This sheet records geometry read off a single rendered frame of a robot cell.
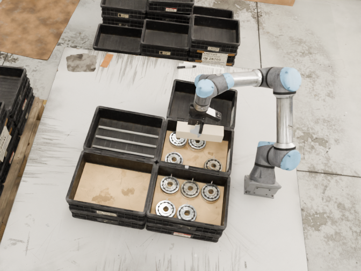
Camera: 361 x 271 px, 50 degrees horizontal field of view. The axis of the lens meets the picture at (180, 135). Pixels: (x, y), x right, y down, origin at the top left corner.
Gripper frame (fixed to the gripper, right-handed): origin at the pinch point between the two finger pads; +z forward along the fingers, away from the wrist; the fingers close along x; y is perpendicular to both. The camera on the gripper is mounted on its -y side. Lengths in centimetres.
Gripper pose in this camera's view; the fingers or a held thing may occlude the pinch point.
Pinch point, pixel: (200, 130)
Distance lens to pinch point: 198.6
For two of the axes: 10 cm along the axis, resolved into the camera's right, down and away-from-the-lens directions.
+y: -9.9, -1.1, -0.4
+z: -0.9, 5.5, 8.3
